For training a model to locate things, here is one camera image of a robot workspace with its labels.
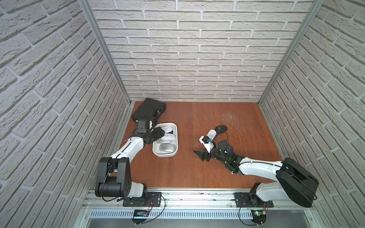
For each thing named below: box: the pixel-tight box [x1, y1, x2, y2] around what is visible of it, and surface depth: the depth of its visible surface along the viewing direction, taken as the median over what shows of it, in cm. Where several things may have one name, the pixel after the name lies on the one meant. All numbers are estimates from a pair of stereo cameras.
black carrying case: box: [131, 97, 167, 122], surface depth 112 cm
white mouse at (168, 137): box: [161, 133, 177, 143], surface depth 96 cm
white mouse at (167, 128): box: [161, 125, 173, 133], surface depth 99 cm
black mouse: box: [214, 124, 228, 134], surface depth 103 cm
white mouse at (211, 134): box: [206, 129, 217, 141], surface depth 100 cm
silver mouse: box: [159, 142, 176, 153], surface depth 96 cm
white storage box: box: [152, 122, 179, 158], surface depth 94 cm
